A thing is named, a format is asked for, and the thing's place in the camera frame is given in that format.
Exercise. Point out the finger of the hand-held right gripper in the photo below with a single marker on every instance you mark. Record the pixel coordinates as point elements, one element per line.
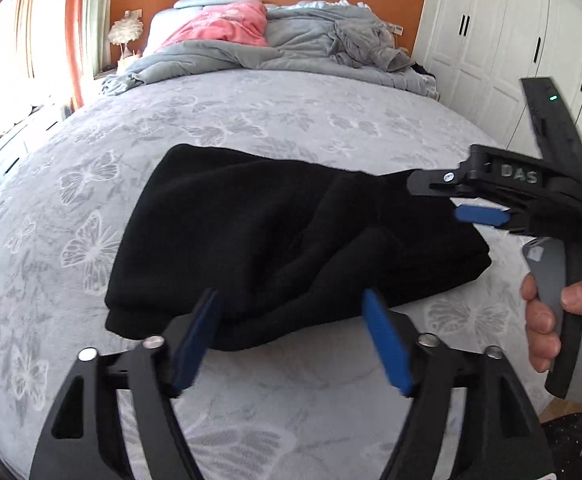
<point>433,178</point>
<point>481,215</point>

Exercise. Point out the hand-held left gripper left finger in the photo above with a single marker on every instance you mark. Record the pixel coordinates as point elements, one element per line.
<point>195,347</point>

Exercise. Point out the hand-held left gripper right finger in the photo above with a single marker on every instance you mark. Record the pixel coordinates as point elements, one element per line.
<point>386,347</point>

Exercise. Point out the black pants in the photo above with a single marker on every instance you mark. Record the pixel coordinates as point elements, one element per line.
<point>281,240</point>

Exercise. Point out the person's right hand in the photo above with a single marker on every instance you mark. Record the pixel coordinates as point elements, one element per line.
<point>541,325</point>

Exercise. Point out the dark clothes pile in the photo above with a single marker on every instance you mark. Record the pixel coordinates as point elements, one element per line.
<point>423,77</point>

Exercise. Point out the white wardrobe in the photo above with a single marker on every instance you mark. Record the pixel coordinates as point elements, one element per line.
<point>491,35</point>

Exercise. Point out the grey duvet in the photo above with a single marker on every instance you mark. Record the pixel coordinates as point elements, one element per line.
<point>311,35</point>

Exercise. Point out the bed with grey butterfly sheet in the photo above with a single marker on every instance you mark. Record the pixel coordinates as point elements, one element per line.
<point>251,110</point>

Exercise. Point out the dark speckled clothing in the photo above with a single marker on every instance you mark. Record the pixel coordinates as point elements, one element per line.
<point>566,445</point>

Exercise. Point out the pink pillow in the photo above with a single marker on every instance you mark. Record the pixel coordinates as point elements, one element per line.
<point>221,25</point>

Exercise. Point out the white low cabinet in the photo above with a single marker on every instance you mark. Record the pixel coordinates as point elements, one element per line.
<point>6,157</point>

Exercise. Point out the white feather lamp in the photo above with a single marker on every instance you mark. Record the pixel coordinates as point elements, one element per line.
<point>126,30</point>

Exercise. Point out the orange curtain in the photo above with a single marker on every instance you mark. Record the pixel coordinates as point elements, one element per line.
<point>77,35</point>

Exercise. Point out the white wall socket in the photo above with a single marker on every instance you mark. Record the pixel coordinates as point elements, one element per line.
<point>133,13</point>
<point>396,29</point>

